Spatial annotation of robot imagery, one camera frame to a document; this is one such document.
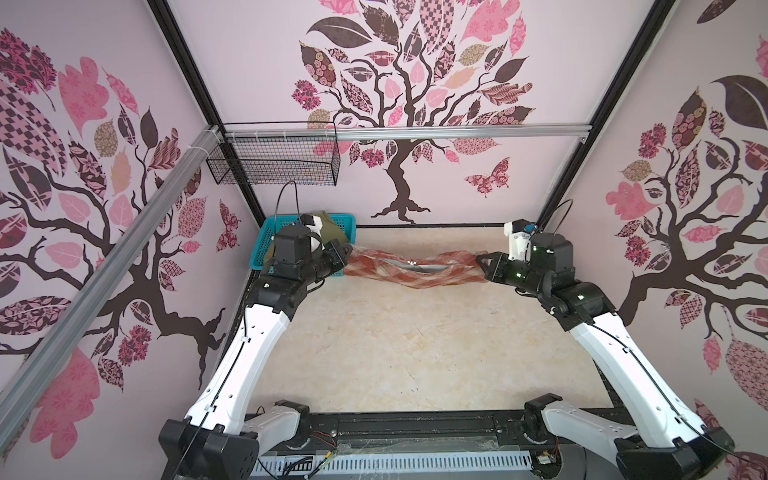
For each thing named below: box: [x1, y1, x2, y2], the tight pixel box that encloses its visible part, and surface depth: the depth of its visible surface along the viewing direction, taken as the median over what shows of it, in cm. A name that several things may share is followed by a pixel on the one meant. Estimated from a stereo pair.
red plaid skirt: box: [343, 247, 489, 289], surface depth 72 cm
